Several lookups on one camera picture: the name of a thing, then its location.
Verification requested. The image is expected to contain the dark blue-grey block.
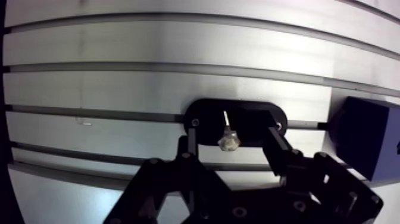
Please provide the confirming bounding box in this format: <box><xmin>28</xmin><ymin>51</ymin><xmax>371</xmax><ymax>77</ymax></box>
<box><xmin>330</xmin><ymin>95</ymin><xmax>400</xmax><ymax>183</ymax></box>

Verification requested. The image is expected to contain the black oval holder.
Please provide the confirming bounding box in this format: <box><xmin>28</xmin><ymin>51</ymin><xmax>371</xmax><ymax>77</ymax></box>
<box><xmin>183</xmin><ymin>98</ymin><xmax>288</xmax><ymax>148</ymax></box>

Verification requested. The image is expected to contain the steel bolt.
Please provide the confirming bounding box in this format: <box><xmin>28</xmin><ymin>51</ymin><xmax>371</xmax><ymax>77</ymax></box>
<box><xmin>217</xmin><ymin>110</ymin><xmax>242</xmax><ymax>153</ymax></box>

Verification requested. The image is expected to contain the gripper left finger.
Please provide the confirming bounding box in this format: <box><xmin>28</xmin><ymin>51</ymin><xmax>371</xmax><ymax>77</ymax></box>
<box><xmin>103</xmin><ymin>127</ymin><xmax>235</xmax><ymax>224</ymax></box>

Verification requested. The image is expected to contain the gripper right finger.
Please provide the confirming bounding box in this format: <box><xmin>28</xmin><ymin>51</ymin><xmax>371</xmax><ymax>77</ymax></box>
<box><xmin>237</xmin><ymin>109</ymin><xmax>385</xmax><ymax>224</ymax></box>

